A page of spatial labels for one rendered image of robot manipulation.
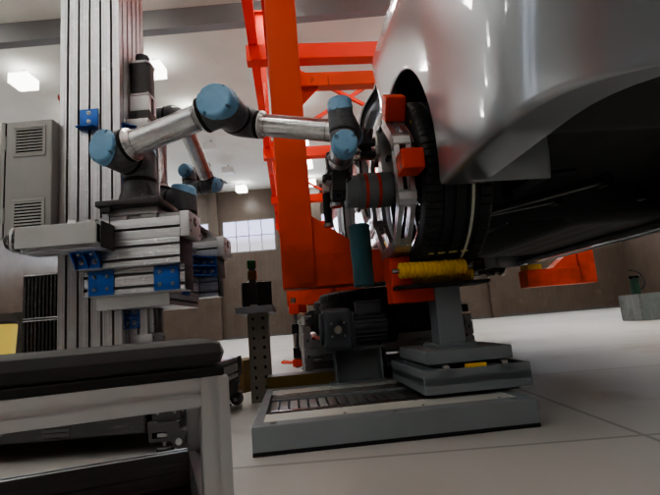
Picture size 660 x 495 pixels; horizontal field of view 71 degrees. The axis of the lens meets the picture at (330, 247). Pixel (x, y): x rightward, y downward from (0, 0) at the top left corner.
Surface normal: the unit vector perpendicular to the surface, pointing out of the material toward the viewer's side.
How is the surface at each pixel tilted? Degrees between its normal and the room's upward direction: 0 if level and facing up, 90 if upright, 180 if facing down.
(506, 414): 90
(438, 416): 90
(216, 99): 89
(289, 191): 90
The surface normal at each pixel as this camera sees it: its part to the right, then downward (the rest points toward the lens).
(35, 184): -0.02, -0.16
